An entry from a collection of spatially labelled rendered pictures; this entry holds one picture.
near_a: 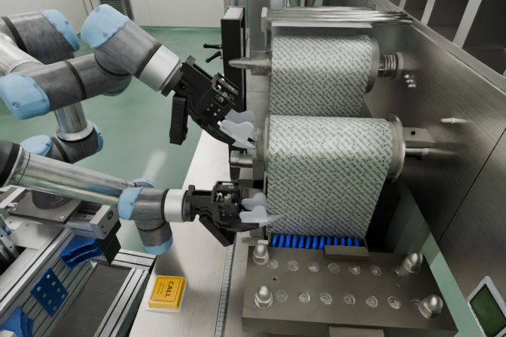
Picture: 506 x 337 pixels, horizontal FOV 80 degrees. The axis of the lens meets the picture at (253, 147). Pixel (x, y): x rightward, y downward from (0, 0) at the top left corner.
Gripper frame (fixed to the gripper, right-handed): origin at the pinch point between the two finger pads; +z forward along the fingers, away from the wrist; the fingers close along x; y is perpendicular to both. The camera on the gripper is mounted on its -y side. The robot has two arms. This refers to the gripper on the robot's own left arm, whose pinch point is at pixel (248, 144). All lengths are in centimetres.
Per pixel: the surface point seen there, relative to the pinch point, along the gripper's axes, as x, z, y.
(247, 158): 4.5, 4.2, -6.1
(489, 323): -29.5, 33.1, 16.8
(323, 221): -4.5, 24.9, -2.5
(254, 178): 2.8, 8.7, -8.7
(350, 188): -4.5, 21.1, 8.4
